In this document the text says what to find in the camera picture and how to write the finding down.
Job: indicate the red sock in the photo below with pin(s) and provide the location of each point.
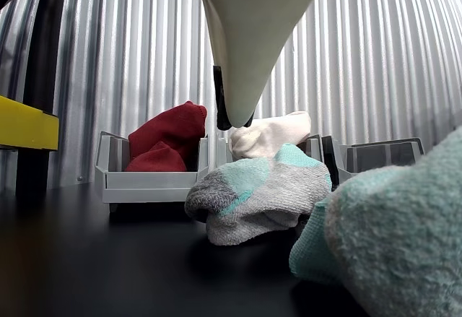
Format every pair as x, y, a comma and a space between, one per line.
166, 133

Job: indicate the grey sock with teal stripes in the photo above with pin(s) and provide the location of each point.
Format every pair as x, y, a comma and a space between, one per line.
252, 201

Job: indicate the white sock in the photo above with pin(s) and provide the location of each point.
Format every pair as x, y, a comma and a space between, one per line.
274, 133

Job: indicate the yellow block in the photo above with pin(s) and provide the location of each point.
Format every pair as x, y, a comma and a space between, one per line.
25, 125

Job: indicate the fuzzy teal and grey sock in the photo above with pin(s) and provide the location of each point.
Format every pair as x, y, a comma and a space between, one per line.
397, 230

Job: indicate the grey plastic storage bin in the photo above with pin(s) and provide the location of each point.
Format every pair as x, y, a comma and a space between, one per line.
379, 154
144, 185
313, 147

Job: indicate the black metal frame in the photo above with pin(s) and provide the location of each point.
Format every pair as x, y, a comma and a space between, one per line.
39, 60

